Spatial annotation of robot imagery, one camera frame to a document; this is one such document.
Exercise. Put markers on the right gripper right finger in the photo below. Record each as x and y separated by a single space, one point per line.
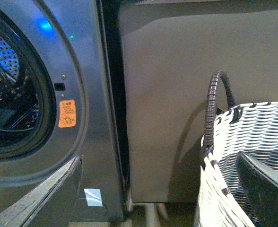
260 185

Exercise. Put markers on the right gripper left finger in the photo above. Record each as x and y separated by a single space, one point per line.
51 203

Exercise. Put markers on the grey front-load washing machine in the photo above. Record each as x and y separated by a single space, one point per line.
63 45

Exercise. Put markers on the white tape patch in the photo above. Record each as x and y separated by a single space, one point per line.
93 197

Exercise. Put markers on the white woven laundry basket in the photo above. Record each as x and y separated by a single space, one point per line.
248 128

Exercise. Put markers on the orange warning sticker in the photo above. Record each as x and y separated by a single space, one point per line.
67 114

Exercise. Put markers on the steel perforated washer drum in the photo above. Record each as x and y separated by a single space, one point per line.
19 105

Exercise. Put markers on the grey cabinet side panel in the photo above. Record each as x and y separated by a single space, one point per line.
170 51

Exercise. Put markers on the black wrapped basket handle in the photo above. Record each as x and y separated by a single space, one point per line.
211 110

